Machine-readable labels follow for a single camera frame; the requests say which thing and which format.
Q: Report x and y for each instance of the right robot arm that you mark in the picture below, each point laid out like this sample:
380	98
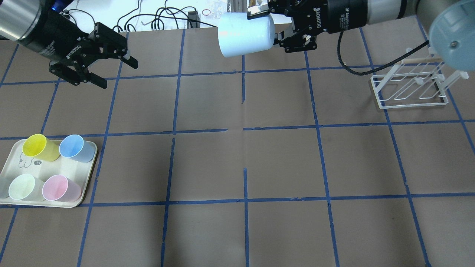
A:
449	24

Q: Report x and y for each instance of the pink plastic cup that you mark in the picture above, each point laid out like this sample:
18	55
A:
61	188

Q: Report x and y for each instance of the aluminium frame post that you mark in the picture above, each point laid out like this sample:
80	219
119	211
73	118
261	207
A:
238	6

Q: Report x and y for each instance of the light blue plastic cup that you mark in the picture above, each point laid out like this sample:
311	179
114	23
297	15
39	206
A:
239	36

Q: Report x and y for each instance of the cream plastic tray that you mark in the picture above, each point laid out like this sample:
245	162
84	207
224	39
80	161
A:
17	164

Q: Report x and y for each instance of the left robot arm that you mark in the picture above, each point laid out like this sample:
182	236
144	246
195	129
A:
18	16

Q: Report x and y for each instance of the pale green plastic cup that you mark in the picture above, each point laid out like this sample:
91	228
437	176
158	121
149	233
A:
26	187

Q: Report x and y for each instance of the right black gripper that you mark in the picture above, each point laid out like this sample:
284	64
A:
347	13

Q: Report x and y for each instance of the yellow plastic cup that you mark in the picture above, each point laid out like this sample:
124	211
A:
40	147

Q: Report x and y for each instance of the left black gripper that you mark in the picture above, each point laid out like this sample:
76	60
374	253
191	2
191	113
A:
49	34

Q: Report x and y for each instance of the white wire cup rack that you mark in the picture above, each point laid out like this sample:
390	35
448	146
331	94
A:
415	82

